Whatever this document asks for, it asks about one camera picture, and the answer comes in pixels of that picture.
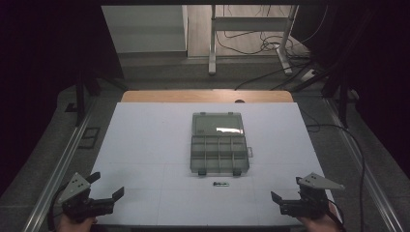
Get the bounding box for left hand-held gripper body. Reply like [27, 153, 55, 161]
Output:
[57, 172, 116, 224]

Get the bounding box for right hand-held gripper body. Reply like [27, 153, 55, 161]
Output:
[278, 172, 345, 220]

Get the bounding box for clear grey compartment box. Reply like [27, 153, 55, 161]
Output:
[190, 111, 254, 177]

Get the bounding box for person's left hand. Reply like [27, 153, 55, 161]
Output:
[55, 214, 99, 232]

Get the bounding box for person's right hand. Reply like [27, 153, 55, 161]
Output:
[296, 203, 343, 232]

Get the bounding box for white board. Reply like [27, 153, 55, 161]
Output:
[90, 101, 337, 227]

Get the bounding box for black metal stand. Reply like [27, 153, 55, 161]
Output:
[74, 69, 102, 128]
[321, 72, 352, 130]

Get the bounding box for white power strip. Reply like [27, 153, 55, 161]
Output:
[300, 68, 317, 82]

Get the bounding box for wooden table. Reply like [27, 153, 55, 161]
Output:
[120, 89, 295, 104]

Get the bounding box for white cabinet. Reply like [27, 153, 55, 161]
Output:
[101, 4, 190, 54]

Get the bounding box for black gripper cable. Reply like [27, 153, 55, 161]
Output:
[327, 198, 347, 232]
[46, 182, 70, 232]

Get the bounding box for metal floor rail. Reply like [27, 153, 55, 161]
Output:
[323, 96, 406, 232]
[21, 96, 99, 232]

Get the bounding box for black rectangular floor frame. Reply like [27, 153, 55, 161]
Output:
[77, 127, 102, 150]

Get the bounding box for long black cable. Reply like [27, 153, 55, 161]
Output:
[299, 105, 367, 232]

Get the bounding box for black floor cable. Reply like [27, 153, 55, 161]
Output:
[233, 59, 313, 92]

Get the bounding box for tangled black floor cables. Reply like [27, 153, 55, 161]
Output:
[214, 4, 330, 56]

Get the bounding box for white metal desk frame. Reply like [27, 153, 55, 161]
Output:
[207, 4, 300, 77]

